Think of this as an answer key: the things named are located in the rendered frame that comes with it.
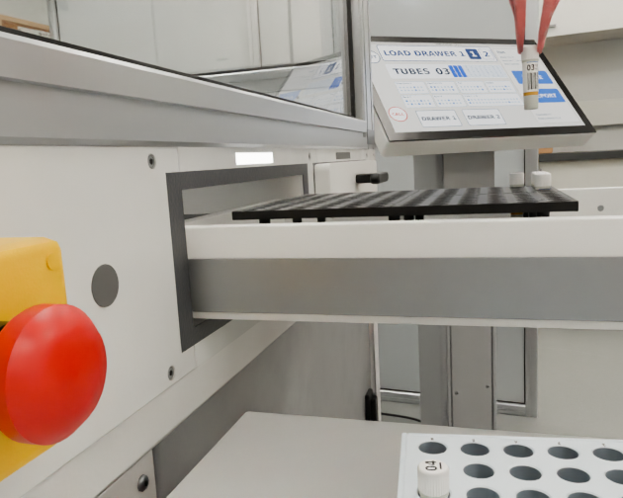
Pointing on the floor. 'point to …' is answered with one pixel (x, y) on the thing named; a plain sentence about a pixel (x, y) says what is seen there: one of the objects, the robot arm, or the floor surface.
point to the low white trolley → (310, 457)
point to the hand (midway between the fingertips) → (530, 41)
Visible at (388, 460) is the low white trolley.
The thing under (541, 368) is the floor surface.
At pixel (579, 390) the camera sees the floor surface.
